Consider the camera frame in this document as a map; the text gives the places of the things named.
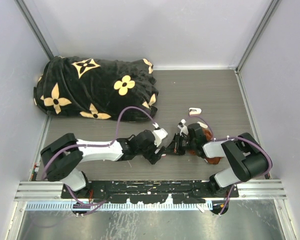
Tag aluminium front rail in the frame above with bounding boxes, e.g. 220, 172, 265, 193
14, 179, 287, 203

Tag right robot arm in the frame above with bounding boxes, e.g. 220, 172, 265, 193
165, 122, 273, 197

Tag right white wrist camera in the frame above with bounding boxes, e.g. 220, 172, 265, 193
177, 119, 189, 137

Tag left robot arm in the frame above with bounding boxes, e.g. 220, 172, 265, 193
40, 128, 168, 198

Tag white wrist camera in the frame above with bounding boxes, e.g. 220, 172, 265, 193
177, 119, 189, 137
152, 128, 168, 147

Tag white slotted cable duct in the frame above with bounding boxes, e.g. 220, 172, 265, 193
25, 200, 213, 212

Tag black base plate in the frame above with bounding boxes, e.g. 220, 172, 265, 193
74, 180, 231, 204

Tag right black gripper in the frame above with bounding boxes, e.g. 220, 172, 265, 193
163, 132, 197, 155

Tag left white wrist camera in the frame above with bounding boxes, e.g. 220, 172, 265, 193
152, 128, 168, 147

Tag black floral plush blanket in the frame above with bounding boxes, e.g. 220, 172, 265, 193
33, 56, 159, 122

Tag brown cloth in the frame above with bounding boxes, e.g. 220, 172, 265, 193
188, 127, 222, 165

